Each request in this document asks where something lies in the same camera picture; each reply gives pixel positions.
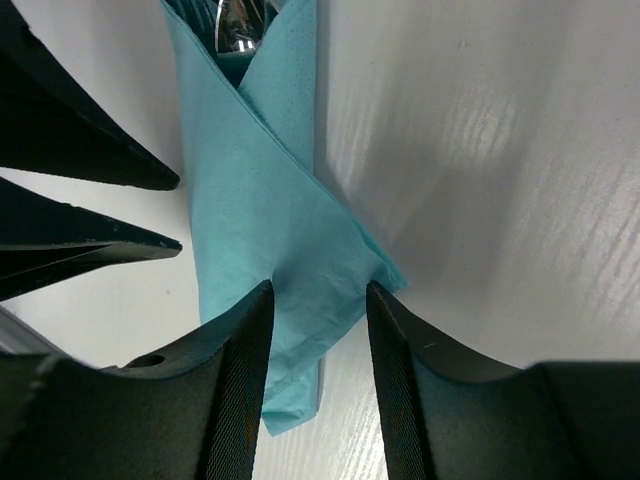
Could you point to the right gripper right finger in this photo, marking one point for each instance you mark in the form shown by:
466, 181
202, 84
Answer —
450, 412

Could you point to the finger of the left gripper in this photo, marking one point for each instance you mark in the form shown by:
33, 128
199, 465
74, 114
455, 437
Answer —
51, 125
44, 242

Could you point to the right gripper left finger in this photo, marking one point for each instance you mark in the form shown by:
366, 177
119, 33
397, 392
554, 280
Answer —
189, 410

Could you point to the teal paper napkin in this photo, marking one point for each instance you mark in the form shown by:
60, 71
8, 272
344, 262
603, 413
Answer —
258, 212

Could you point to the ornate silver spoon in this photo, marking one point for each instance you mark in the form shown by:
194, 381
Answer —
240, 25

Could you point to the aluminium mounting rail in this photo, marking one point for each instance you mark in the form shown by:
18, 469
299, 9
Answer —
18, 338

